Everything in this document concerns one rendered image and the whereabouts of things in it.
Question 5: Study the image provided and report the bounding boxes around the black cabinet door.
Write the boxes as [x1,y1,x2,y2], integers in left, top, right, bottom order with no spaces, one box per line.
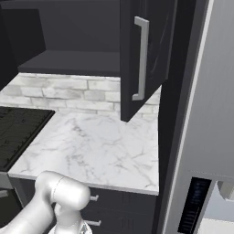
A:
[119,0,178,123]

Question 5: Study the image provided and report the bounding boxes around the black base cabinet drawers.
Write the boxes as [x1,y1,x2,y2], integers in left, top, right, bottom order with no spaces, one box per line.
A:
[8,176,157,234]

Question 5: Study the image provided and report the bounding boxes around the black tall side panel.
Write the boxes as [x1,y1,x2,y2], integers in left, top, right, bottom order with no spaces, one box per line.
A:
[151,0,210,234]

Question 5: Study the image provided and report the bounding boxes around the silver fridge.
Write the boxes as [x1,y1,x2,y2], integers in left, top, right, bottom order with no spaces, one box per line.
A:
[161,0,234,234]

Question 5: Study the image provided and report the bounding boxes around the black hob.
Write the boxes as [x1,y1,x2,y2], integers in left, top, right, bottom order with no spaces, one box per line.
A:
[0,106,56,172]

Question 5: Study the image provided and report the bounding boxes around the silver cabinet door handle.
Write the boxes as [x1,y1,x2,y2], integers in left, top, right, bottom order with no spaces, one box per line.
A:
[131,16,151,101]

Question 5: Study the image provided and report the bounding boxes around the black wall cabinet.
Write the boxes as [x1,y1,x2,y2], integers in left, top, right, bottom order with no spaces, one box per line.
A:
[0,0,122,91]

